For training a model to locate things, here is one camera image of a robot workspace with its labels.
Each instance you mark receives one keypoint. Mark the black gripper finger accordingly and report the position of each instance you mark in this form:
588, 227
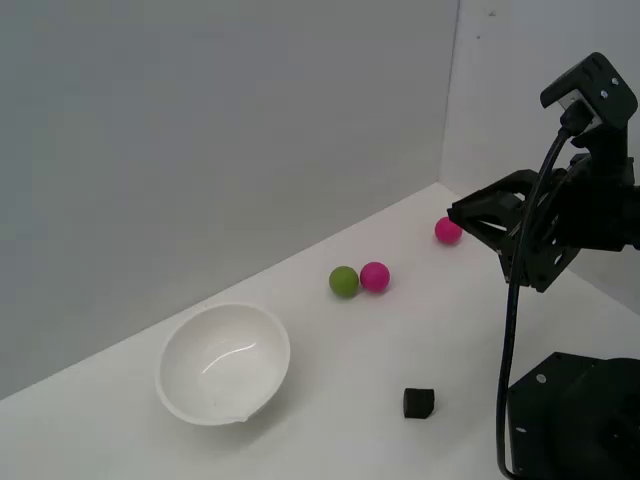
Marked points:
540, 265
510, 187

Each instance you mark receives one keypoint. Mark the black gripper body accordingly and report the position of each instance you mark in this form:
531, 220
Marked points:
600, 210

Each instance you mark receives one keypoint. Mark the black foam box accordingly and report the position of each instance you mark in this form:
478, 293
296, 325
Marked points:
417, 404

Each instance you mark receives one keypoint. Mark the white bowl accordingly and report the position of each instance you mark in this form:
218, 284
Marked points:
225, 360

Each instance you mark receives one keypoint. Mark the pink ball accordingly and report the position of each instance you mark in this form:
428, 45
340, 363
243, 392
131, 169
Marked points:
446, 231
375, 276

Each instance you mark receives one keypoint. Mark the green ball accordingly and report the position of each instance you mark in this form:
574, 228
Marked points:
343, 281

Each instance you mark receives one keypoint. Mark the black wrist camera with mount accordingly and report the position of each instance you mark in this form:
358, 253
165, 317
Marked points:
607, 95

